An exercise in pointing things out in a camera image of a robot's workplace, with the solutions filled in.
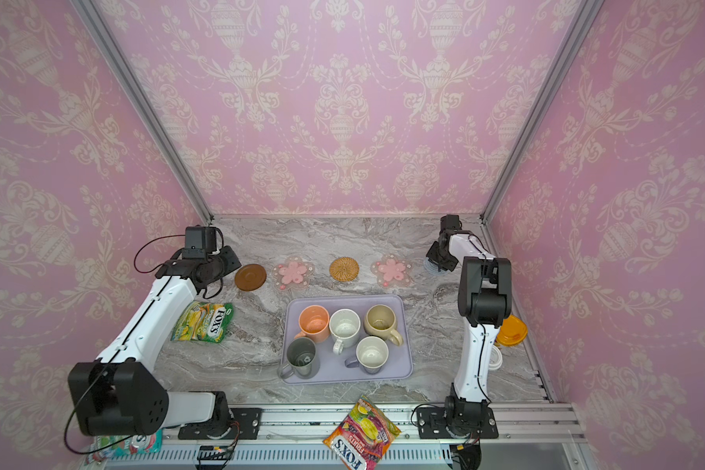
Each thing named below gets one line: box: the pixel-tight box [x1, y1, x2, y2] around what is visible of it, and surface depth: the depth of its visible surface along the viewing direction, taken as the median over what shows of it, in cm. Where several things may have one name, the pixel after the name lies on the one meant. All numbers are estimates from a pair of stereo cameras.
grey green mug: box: [277, 336, 321, 380], surface depth 81 cm
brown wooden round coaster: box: [234, 263, 268, 292], surface depth 104 cm
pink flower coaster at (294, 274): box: [273, 255, 316, 290], surface depth 105 cm
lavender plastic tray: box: [281, 294, 414, 384], surface depth 85 cm
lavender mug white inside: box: [344, 335, 390, 376], surface depth 81 cm
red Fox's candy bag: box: [323, 394, 402, 470], surface depth 71 cm
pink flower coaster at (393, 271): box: [371, 253, 415, 288], surface depth 107 cm
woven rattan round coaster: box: [329, 256, 360, 282], surface depth 108 cm
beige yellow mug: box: [363, 303, 404, 347], surface depth 85 cm
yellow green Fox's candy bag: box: [170, 301, 235, 344], surface depth 91 cm
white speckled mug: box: [329, 308, 362, 356], surface depth 85 cm
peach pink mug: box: [293, 304, 330, 344], surface depth 86 cm
